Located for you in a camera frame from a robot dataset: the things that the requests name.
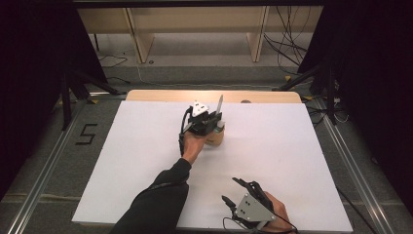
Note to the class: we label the black curtain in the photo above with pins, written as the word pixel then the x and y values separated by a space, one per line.
pixel 373 81
pixel 32 65

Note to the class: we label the beige wooden bench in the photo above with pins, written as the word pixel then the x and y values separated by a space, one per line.
pixel 195 19

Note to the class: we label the green and white glue stick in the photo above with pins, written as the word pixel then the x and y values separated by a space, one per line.
pixel 220 126

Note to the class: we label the tan pen holder with bear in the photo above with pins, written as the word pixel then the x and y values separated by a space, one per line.
pixel 216 139

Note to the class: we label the metal floor rail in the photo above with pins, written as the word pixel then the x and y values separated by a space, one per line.
pixel 42 185
pixel 357 182

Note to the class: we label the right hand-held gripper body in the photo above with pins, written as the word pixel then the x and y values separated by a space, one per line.
pixel 255 208

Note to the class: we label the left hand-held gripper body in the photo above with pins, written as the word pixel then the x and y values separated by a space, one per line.
pixel 199 122

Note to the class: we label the person's right hand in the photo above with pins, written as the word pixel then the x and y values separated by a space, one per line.
pixel 281 217

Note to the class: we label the wooden table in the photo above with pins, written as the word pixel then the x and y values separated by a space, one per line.
pixel 156 96

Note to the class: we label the person's left hand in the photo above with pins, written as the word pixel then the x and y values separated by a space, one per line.
pixel 193 146

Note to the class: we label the black metal frame bar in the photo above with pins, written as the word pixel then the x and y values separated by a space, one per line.
pixel 195 3

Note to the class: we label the black tripod stand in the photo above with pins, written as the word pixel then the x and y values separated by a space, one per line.
pixel 330 97
pixel 66 104

